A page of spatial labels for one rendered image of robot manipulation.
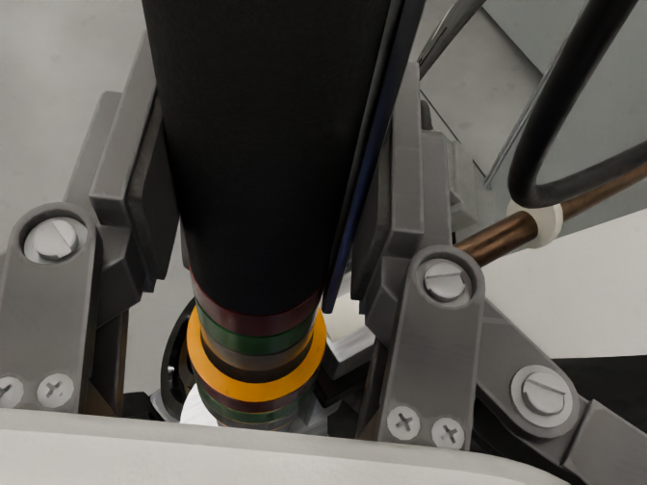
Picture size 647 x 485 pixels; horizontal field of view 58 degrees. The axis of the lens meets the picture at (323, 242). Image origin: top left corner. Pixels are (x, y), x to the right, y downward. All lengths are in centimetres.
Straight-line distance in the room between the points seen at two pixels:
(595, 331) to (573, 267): 7
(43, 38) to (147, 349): 140
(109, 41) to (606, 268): 226
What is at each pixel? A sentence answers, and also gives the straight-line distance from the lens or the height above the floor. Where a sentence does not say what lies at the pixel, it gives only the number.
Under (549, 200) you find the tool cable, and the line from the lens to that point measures 25.
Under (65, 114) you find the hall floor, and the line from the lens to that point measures 236.
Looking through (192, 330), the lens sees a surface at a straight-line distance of 18.
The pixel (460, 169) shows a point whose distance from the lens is 71.
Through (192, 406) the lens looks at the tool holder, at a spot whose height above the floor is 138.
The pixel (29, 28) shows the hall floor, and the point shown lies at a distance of 273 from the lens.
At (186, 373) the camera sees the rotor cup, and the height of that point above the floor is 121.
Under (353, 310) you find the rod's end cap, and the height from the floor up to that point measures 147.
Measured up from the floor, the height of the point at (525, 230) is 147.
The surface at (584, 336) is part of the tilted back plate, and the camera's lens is 60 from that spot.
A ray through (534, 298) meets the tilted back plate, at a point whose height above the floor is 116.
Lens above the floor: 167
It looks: 58 degrees down
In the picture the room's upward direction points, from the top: 12 degrees clockwise
